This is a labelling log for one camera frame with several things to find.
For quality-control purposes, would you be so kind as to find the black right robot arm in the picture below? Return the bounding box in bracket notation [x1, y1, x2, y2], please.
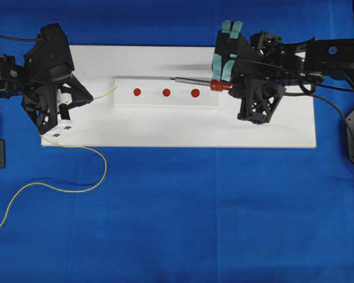
[173, 21, 354, 124]

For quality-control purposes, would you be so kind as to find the red dot mark middle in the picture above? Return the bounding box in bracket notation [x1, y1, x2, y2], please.
[162, 88, 171, 97]

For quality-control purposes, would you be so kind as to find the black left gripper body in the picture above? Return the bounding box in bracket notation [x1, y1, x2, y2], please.
[22, 23, 74, 88]

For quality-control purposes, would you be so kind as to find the red soldering iron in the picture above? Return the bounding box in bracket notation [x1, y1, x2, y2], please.
[171, 77, 232, 92]

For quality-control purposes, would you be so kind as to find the red dot mark right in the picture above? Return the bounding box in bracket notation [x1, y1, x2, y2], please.
[191, 88, 200, 98]

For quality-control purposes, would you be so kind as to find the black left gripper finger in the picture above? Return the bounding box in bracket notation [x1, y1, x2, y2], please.
[57, 74, 94, 111]
[23, 88, 73, 136]

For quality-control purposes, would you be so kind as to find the red dot mark left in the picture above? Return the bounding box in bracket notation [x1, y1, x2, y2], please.
[133, 88, 142, 97]

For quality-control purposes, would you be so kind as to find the red dot mark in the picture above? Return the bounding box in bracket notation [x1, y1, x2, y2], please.
[162, 88, 171, 97]
[133, 88, 142, 97]
[191, 88, 200, 98]

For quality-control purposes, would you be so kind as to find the small white raised block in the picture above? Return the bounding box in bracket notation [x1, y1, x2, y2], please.
[114, 76, 219, 108]

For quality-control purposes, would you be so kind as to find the black soldering iron cable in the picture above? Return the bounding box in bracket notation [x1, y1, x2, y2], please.
[235, 58, 354, 139]

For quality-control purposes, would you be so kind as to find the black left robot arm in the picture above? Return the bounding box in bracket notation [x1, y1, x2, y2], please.
[0, 24, 77, 135]

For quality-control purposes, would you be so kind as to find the yellow solder wire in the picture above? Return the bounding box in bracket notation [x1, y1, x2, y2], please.
[0, 85, 119, 236]

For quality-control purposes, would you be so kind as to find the blue table cloth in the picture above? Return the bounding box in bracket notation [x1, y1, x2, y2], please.
[0, 1, 354, 282]

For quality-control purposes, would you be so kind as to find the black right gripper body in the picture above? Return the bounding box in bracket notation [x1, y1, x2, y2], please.
[249, 31, 306, 87]

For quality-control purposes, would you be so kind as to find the white foam board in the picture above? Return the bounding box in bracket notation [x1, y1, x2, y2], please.
[42, 45, 316, 148]

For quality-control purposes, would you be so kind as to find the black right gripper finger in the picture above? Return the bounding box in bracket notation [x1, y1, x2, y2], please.
[228, 78, 285, 124]
[211, 20, 258, 83]

